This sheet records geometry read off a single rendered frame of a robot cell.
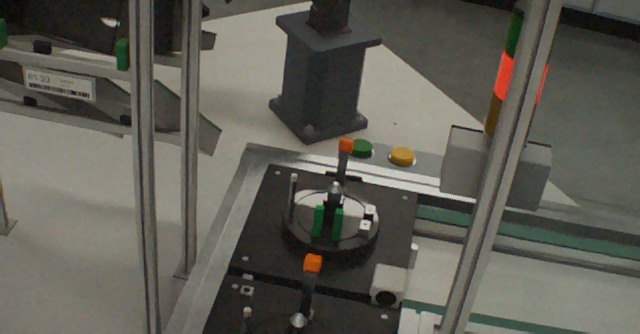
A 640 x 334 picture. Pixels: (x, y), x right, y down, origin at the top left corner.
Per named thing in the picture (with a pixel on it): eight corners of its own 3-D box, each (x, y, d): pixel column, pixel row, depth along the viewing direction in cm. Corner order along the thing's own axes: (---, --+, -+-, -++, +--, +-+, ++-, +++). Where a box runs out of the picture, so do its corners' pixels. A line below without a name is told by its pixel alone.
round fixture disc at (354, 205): (292, 188, 125) (293, 178, 124) (383, 206, 124) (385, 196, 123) (271, 249, 114) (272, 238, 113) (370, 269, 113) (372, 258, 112)
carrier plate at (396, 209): (267, 173, 131) (268, 162, 130) (416, 202, 129) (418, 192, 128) (227, 276, 112) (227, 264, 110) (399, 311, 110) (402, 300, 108)
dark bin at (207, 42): (133, 28, 116) (144, -21, 115) (213, 50, 114) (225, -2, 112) (19, 29, 90) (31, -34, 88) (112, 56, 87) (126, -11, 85)
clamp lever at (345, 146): (332, 186, 123) (340, 137, 121) (345, 188, 122) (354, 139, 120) (329, 193, 119) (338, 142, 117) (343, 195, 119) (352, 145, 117)
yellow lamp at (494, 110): (484, 115, 93) (493, 79, 90) (526, 124, 93) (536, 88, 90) (483, 140, 89) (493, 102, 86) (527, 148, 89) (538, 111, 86)
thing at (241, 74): (322, 9, 207) (324, -2, 205) (578, 219, 149) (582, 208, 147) (54, 64, 173) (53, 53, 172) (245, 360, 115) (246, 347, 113)
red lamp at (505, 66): (493, 78, 90) (503, 40, 87) (536, 87, 90) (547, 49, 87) (493, 101, 86) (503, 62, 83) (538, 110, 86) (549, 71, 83)
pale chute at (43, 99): (56, 117, 131) (66, 92, 132) (123, 139, 128) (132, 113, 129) (-38, 68, 104) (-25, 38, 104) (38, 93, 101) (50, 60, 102)
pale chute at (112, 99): (140, 133, 130) (149, 107, 130) (213, 157, 127) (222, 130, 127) (59, 86, 103) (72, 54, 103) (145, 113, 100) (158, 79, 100)
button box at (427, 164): (338, 163, 143) (343, 134, 140) (457, 186, 142) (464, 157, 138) (332, 187, 138) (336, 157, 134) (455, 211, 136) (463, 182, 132)
